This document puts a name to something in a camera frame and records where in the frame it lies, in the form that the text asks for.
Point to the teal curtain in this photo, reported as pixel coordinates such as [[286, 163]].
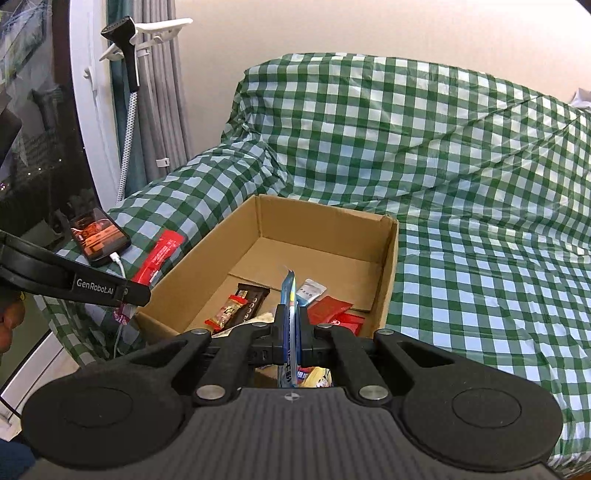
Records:
[[138, 170]]

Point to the cream yellow candy packet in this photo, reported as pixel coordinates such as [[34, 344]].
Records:
[[318, 377]]

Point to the white crumpled sheet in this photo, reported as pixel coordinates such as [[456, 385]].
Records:
[[582, 99]]

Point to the white window frame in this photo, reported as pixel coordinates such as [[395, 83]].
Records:
[[99, 115]]

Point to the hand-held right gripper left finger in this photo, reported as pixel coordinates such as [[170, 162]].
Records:
[[280, 341]]

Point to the red and white stick packet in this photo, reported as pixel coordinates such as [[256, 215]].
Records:
[[161, 256]]

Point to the white plastic hanger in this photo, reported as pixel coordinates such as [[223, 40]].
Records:
[[161, 25]]

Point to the person's blue pants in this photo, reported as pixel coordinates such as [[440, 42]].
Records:
[[14, 461]]

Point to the white curtain clip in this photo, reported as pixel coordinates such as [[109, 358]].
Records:
[[162, 162]]

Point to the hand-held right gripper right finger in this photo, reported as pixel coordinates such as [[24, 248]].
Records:
[[318, 346]]

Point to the person's left forearm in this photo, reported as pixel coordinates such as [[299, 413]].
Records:
[[9, 330]]

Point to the black smartphone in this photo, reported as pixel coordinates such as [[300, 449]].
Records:
[[99, 235]]

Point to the red snack packet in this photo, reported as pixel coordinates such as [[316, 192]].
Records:
[[348, 323]]

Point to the brown cardboard box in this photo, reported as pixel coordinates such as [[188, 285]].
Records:
[[318, 230]]

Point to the red square sachet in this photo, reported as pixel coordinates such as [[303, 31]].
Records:
[[328, 308]]

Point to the dark brown chocolate bar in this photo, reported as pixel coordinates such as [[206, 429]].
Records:
[[254, 300]]

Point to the small red-orange candy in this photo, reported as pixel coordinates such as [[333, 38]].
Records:
[[226, 314]]

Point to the light blue candy bar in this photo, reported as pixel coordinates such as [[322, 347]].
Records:
[[289, 295]]

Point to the purple and silver stick packet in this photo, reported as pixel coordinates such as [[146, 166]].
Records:
[[311, 290]]

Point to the green checkered tablecloth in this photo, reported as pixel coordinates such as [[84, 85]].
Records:
[[415, 161]]

